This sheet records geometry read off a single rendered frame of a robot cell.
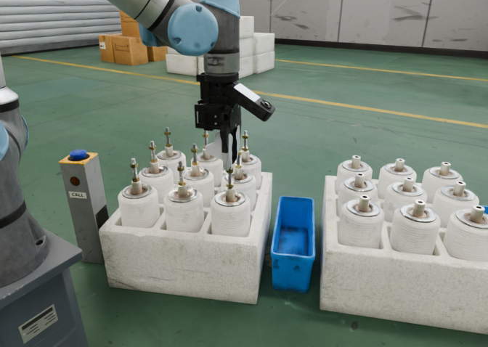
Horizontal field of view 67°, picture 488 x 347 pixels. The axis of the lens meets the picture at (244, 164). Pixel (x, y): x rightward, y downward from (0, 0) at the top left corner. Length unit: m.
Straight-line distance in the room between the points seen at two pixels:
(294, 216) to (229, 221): 0.38
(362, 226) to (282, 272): 0.24
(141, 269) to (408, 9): 5.31
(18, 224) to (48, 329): 0.19
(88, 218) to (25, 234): 0.43
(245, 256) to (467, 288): 0.48
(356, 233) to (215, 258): 0.33
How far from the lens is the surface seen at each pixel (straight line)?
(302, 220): 1.21
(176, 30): 0.57
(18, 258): 0.67
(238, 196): 0.89
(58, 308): 0.74
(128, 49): 4.50
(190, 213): 0.89
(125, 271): 1.01
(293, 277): 0.98
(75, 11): 6.47
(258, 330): 0.92
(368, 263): 0.88
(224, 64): 0.75
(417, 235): 0.89
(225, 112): 0.77
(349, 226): 0.87
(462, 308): 1.00
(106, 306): 1.03
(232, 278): 0.93
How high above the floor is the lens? 0.69
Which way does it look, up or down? 24 degrees down
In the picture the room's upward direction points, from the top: straight up
